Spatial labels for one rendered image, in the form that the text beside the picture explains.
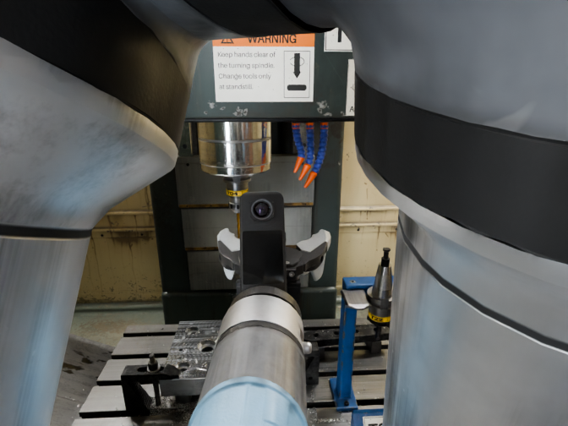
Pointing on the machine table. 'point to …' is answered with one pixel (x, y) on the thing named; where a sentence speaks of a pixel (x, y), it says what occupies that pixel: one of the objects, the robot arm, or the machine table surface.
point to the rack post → (341, 389)
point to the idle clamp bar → (355, 338)
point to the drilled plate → (196, 378)
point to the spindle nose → (234, 148)
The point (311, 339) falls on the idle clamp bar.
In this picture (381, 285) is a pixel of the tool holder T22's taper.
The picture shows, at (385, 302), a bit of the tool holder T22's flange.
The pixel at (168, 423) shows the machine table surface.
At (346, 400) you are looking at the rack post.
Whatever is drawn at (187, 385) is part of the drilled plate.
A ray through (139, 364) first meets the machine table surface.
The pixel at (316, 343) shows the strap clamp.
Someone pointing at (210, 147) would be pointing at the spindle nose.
